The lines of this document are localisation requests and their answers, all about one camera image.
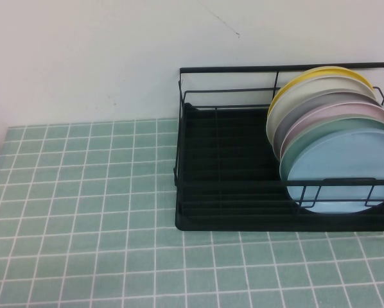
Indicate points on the light blue plate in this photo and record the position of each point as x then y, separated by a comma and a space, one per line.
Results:
336, 160

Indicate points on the mint green plate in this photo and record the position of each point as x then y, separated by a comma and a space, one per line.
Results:
307, 139

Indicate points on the cream white plate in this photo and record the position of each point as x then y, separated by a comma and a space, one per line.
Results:
296, 97

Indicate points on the green checked tablecloth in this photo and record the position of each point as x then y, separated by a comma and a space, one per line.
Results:
83, 208

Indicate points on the pink plate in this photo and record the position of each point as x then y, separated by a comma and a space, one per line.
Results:
339, 112

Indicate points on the yellow plate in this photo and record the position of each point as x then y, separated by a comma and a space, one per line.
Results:
309, 75

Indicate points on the grey plate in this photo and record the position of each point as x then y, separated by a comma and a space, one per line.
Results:
312, 109

